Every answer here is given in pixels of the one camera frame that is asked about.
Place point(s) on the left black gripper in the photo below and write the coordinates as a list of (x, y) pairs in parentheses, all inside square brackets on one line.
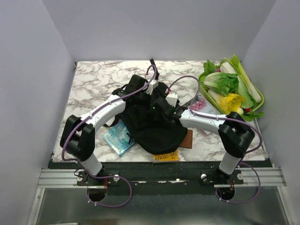
[(148, 100)]

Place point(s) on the black backpack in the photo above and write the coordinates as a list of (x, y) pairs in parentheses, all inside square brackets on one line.
[(148, 128)]

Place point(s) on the brown leather wallet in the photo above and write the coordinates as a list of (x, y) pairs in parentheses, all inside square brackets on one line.
[(188, 140)]

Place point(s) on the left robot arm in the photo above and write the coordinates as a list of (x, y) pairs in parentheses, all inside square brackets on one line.
[(78, 137)]

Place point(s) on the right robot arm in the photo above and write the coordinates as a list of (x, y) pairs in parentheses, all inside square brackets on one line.
[(236, 135)]

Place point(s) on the white book pink flowers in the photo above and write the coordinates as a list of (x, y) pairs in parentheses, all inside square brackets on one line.
[(202, 105)]

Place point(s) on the teal fantasy book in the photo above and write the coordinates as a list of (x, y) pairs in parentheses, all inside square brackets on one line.
[(119, 138)]

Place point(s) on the orange treehouse book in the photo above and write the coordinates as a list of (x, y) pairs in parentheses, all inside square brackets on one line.
[(168, 157)]

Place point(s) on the napa cabbage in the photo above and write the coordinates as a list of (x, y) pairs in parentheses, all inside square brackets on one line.
[(221, 83)]

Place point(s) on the yellow flower vegetable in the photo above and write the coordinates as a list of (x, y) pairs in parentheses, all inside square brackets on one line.
[(231, 103)]

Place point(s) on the white daikon radish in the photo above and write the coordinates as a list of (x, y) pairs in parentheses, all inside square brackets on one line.
[(227, 68)]

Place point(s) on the green celery stalk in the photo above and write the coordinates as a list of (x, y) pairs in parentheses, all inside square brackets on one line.
[(236, 64)]

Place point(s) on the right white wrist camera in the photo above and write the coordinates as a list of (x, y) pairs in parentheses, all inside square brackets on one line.
[(172, 98)]

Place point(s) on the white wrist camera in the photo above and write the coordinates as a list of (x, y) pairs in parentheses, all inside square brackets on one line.
[(172, 98), (152, 85)]

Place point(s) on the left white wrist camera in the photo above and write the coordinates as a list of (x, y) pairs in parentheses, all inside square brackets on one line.
[(152, 85)]

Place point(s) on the aluminium mounting rail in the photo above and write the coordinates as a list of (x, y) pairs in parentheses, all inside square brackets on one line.
[(243, 177)]

